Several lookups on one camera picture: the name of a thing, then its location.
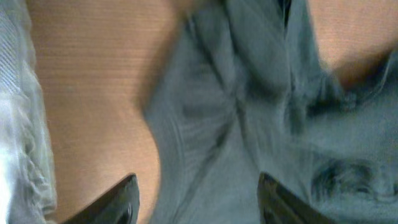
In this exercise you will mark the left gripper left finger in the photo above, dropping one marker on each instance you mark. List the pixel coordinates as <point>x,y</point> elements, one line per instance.
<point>119,205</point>

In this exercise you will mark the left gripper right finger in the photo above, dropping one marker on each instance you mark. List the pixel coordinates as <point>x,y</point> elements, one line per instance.
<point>278,205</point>

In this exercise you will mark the dark green t-shirt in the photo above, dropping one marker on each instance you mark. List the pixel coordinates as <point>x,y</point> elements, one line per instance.
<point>244,94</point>

